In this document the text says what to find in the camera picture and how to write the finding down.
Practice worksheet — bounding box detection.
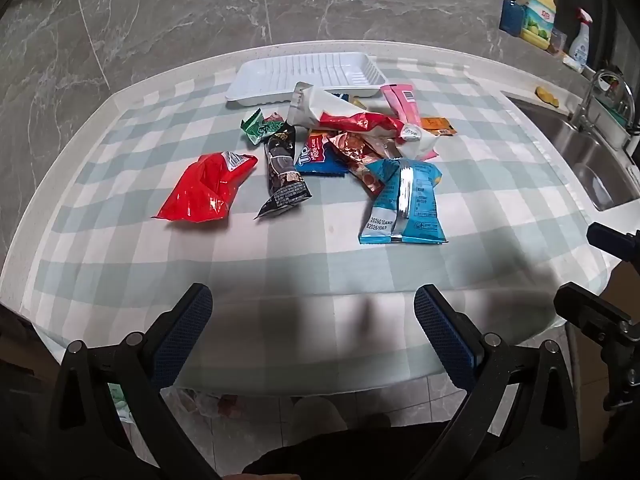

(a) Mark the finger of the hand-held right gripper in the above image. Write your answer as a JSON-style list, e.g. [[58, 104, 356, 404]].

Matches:
[[553, 282, 640, 358], [586, 222, 640, 262]]

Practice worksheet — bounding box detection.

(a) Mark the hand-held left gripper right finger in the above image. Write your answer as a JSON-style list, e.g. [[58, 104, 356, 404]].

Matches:
[[414, 284, 596, 480]]

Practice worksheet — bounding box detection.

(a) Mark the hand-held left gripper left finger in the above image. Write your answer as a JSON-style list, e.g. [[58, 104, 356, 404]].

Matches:
[[47, 282, 236, 480]]

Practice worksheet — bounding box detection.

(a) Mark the light blue snack packet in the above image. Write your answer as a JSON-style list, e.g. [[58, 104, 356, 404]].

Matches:
[[359, 157, 447, 246]]

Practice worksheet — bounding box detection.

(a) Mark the black snack packet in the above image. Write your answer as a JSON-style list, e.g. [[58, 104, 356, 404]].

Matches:
[[254, 125, 313, 220]]

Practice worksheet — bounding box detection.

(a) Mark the pink snack packet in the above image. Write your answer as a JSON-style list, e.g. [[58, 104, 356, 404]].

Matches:
[[380, 84, 423, 131]]

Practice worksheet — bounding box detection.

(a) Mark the white and red snack bag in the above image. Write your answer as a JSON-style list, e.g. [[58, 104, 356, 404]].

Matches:
[[287, 81, 440, 162]]

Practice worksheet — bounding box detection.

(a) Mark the white plastic tray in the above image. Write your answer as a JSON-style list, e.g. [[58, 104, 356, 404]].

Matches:
[[226, 53, 387, 107]]

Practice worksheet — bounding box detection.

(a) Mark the clear plastic bag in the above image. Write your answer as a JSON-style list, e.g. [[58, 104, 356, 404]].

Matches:
[[107, 385, 251, 421]]

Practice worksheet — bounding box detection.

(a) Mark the steel sink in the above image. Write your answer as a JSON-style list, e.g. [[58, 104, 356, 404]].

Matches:
[[502, 91, 640, 211]]

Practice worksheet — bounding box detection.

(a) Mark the steel faucet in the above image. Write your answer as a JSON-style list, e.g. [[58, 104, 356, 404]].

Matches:
[[570, 69, 636, 133]]

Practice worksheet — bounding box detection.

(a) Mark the brown and red snack packet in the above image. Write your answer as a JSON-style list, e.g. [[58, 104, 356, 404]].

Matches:
[[327, 131, 401, 196]]

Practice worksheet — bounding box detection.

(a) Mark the white spray bottle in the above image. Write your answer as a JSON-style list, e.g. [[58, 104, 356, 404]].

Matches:
[[567, 7, 594, 68]]

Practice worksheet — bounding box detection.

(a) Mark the small orange snack packet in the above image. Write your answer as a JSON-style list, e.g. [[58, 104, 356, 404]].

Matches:
[[420, 116, 457, 137]]

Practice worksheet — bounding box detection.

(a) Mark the small green snack packet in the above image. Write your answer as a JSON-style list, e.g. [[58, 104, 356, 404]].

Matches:
[[241, 112, 287, 147]]

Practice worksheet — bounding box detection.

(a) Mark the blue biscuit packet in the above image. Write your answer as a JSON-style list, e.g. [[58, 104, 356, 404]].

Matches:
[[294, 130, 350, 177]]

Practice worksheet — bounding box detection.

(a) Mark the yellow detergent bottle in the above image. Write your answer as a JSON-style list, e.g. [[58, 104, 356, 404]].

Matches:
[[517, 0, 560, 50]]

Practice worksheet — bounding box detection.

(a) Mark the blue container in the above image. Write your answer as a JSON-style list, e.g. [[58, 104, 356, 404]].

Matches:
[[499, 0, 525, 37]]

